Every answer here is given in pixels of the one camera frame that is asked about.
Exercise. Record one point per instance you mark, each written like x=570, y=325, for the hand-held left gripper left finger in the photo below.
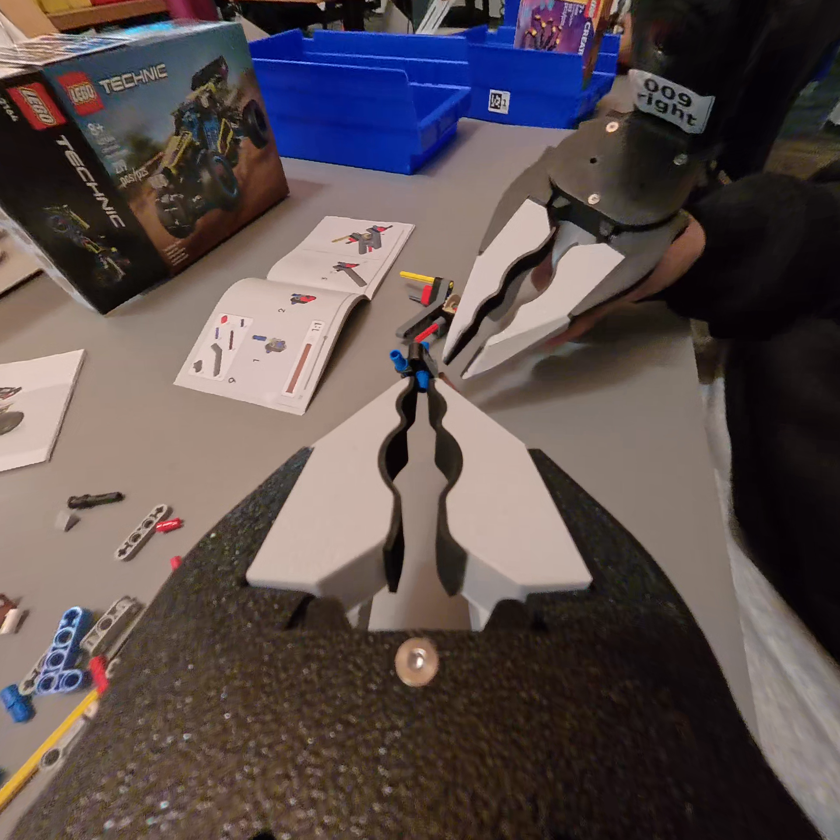
x=328, y=525

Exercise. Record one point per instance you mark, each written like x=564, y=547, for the person's black jacket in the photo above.
x=787, y=426

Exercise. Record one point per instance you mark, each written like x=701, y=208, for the pile of loose lego pieces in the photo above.
x=62, y=649

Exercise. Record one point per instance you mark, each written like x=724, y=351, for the red lego pin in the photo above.
x=172, y=525

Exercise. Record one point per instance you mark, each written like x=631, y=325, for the lego assembly with yellow axle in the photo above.
x=420, y=321

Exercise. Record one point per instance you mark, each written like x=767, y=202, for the purple toy box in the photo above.
x=551, y=26

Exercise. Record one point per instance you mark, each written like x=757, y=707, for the person's right forearm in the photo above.
x=754, y=262

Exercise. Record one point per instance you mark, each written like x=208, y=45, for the open instruction booklet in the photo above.
x=262, y=328

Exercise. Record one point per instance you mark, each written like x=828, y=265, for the closed white booklet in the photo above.
x=46, y=407

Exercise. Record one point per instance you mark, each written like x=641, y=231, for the black lego pin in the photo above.
x=95, y=500

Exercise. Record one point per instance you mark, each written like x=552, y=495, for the brown cardboard sheet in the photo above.
x=26, y=16

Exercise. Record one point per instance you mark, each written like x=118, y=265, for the blue lego pin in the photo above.
x=423, y=382

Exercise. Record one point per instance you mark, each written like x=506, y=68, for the wooden table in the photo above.
x=105, y=13

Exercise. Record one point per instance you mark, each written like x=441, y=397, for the brown and white lego piece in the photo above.
x=10, y=613

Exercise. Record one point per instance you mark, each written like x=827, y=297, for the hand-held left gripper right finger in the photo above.
x=512, y=525

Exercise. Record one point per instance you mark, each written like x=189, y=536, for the black lego connector with blue pin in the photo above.
x=417, y=358

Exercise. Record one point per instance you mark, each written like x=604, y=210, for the grey lego beam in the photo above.
x=141, y=535

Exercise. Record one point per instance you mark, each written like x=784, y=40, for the person's right hand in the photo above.
x=669, y=262

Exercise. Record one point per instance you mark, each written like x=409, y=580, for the lego set box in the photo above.
x=164, y=164

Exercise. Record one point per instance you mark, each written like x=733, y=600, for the small grey lego piece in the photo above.
x=67, y=522

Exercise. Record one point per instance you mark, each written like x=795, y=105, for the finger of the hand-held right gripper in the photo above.
x=564, y=289
x=505, y=243

